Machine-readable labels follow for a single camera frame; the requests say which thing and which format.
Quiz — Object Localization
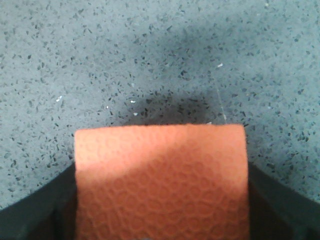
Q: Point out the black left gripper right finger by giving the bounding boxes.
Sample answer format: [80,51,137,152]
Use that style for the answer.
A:
[248,163,320,240]

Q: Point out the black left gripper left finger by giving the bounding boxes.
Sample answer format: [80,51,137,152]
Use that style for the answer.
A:
[0,164,78,240]

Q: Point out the orange foam cube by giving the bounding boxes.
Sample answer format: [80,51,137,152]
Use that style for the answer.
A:
[74,124,250,240]

